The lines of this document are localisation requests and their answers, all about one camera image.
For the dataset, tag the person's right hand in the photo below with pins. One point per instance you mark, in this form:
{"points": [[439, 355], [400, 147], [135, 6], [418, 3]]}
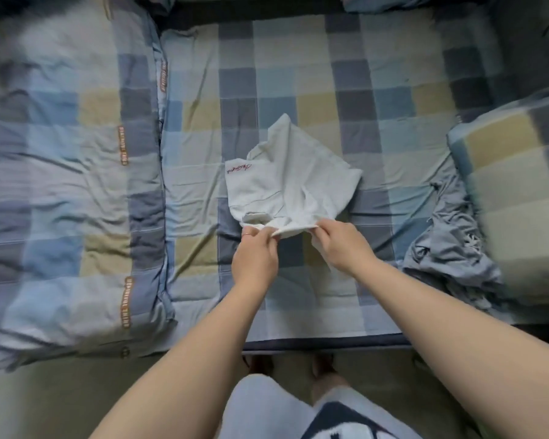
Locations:
{"points": [[343, 247]]}

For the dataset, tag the person's left hand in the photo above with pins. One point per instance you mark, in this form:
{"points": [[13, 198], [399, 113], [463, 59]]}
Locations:
{"points": [[256, 260]]}

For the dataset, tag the small cream t-shirt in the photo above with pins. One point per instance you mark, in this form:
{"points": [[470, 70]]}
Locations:
{"points": [[293, 183]]}

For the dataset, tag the person's right forearm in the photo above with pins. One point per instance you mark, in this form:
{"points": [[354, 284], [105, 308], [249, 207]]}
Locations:
{"points": [[457, 352]]}

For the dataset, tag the person's left forearm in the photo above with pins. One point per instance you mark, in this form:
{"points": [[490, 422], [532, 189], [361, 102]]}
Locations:
{"points": [[183, 370]]}

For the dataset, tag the person's left leg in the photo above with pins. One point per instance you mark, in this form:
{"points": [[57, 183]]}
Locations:
{"points": [[261, 364]]}

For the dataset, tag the person's leg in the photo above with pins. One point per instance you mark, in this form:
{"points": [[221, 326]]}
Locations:
{"points": [[261, 364], [325, 370]]}

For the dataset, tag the person's right leg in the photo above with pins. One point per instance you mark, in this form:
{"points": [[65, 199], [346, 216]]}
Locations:
{"points": [[325, 370]]}

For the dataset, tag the person's white shorts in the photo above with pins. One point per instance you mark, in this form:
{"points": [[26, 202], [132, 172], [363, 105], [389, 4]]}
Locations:
{"points": [[265, 407]]}

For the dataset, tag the person's dark shirt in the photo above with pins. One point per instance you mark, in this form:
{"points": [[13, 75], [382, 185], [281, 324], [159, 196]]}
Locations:
{"points": [[338, 425]]}

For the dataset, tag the blue-grey garment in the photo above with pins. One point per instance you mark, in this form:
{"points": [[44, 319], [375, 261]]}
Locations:
{"points": [[448, 247]]}

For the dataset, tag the plaid pillow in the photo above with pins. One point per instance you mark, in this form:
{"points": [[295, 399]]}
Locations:
{"points": [[517, 196]]}

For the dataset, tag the plaid quilt with orange tags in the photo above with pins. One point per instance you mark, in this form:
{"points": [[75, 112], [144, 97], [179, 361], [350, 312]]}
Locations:
{"points": [[64, 178]]}

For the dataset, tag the grey padded headboard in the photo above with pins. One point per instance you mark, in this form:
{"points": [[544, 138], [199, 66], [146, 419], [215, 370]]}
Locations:
{"points": [[535, 32]]}

